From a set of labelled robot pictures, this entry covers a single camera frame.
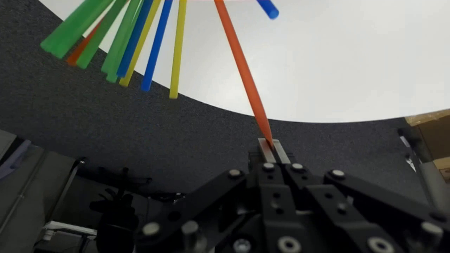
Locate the yellow straw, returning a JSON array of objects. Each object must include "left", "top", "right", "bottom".
[{"left": 167, "top": 0, "right": 188, "bottom": 101}]

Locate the grey metal pole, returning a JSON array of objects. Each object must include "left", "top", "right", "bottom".
[{"left": 396, "top": 125, "right": 450, "bottom": 215}]

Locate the orange straw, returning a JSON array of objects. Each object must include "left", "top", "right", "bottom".
[
  {"left": 64, "top": 21, "right": 102, "bottom": 68},
  {"left": 212, "top": 0, "right": 275, "bottom": 146}
]

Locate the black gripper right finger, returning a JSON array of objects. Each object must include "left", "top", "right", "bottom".
[{"left": 271, "top": 138, "right": 312, "bottom": 190}]

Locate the green straw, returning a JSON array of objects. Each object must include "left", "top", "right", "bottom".
[
  {"left": 99, "top": 0, "right": 144, "bottom": 84},
  {"left": 75, "top": 0, "right": 129, "bottom": 72},
  {"left": 39, "top": 0, "right": 115, "bottom": 61}
]

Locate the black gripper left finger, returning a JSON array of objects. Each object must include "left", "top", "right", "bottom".
[{"left": 246, "top": 136, "right": 284, "bottom": 190}]

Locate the brown cardboard box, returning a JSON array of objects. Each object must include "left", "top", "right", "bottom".
[{"left": 403, "top": 107, "right": 450, "bottom": 172}]

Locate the grey cart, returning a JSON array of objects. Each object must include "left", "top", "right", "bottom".
[{"left": 0, "top": 128, "right": 82, "bottom": 253}]

